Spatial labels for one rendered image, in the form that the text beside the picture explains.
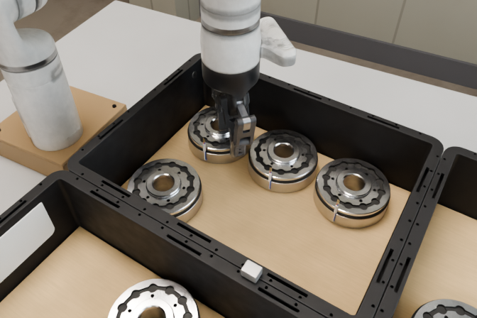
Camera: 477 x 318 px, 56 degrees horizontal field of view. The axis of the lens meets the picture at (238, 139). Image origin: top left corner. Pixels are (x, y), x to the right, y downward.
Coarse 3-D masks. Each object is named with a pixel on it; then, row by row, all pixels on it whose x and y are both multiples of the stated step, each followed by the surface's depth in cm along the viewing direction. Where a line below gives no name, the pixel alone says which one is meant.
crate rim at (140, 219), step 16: (48, 176) 55; (64, 176) 55; (32, 192) 53; (80, 192) 54; (96, 192) 53; (16, 208) 52; (112, 208) 52; (128, 208) 52; (0, 224) 50; (144, 224) 50; (160, 224) 50; (176, 240) 49; (192, 256) 47; (208, 256) 47; (224, 272) 46; (240, 272) 46; (256, 288) 45; (272, 288) 45; (272, 304) 44; (288, 304) 44
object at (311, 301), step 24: (144, 96) 66; (312, 96) 66; (120, 120) 62; (384, 120) 62; (96, 144) 59; (432, 144) 59; (72, 168) 56; (432, 168) 56; (168, 216) 51; (408, 216) 51; (192, 240) 49; (216, 240) 49; (240, 264) 47; (384, 264) 48; (288, 288) 45; (384, 288) 45; (336, 312) 43; (360, 312) 43
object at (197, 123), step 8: (200, 112) 73; (208, 112) 74; (216, 112) 73; (192, 120) 72; (200, 120) 72; (192, 128) 71; (200, 128) 71; (192, 136) 70; (200, 136) 70; (208, 136) 70; (200, 144) 68; (208, 144) 68; (216, 144) 69; (224, 144) 69
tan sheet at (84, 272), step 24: (72, 240) 60; (96, 240) 60; (48, 264) 58; (72, 264) 58; (96, 264) 58; (120, 264) 58; (24, 288) 55; (48, 288) 55; (72, 288) 55; (96, 288) 55; (120, 288) 55; (0, 312) 53; (24, 312) 53; (48, 312) 53; (72, 312) 53; (96, 312) 53; (216, 312) 53
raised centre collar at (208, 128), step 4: (212, 116) 72; (216, 116) 72; (208, 120) 71; (212, 120) 71; (216, 120) 72; (208, 124) 71; (208, 128) 70; (212, 128) 70; (228, 128) 70; (208, 132) 70; (212, 132) 69; (216, 132) 69; (220, 132) 69; (224, 132) 69; (228, 132) 69; (216, 136) 69; (220, 136) 69; (224, 136) 69
